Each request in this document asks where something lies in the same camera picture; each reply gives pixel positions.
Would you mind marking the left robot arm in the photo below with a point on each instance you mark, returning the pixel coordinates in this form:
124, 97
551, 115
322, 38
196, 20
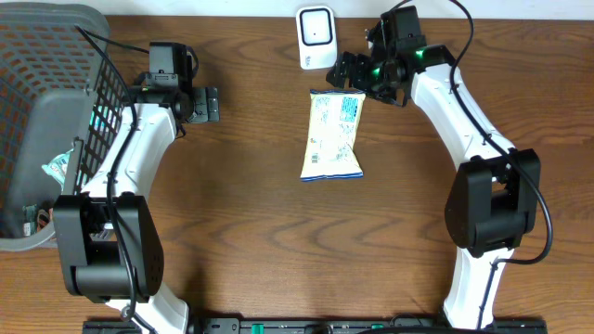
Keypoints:
108, 244

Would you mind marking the dark snack packet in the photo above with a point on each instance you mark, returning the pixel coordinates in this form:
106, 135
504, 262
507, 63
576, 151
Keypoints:
36, 217

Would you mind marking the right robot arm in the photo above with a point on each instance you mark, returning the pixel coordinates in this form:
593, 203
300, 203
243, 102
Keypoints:
492, 202

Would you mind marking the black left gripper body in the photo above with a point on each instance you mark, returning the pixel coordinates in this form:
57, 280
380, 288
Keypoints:
204, 105

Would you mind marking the white barcode scanner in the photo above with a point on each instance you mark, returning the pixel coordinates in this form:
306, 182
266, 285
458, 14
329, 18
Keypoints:
317, 39

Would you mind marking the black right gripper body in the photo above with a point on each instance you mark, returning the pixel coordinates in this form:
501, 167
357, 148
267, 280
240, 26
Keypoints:
363, 70

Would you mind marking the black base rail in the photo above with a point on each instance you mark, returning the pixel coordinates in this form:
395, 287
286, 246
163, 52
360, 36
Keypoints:
399, 324

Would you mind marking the yellow snack packet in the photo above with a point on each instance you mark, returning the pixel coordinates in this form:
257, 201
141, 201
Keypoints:
333, 121

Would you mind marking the light green snack packet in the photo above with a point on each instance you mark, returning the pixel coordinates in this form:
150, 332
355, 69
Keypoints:
57, 168

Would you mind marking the grey plastic mesh basket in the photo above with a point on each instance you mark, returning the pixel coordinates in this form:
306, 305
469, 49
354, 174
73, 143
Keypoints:
57, 94

